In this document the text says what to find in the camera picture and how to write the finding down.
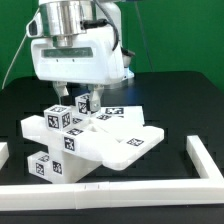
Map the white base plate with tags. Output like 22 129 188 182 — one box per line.
101 106 145 125

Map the white L-shaped border fence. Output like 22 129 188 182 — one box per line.
0 135 224 211

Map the white tagged cube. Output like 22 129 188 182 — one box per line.
44 105 72 131
75 93 90 115

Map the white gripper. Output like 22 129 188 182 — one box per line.
31 26 124 112

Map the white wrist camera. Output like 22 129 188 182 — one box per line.
26 12 43 38

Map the white part at left edge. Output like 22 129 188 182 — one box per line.
0 142 9 169

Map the white chair back frame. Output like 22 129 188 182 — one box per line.
21 116 164 170

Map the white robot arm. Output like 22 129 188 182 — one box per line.
26 0 134 113

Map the white cable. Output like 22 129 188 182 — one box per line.
1 33 28 90

